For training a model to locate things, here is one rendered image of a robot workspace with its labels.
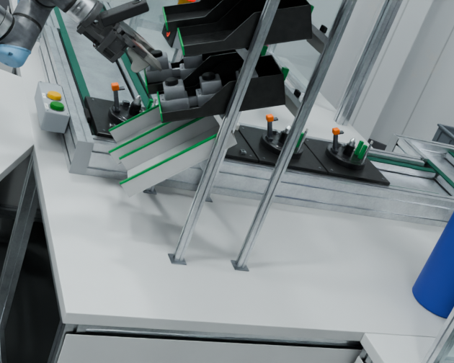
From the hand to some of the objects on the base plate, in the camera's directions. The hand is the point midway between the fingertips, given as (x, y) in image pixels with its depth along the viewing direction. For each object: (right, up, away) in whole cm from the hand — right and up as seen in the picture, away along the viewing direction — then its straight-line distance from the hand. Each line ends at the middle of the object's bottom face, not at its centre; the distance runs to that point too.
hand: (158, 60), depth 182 cm
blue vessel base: (+75, -63, +24) cm, 101 cm away
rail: (-37, -5, +55) cm, 66 cm away
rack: (+7, -42, +15) cm, 45 cm away
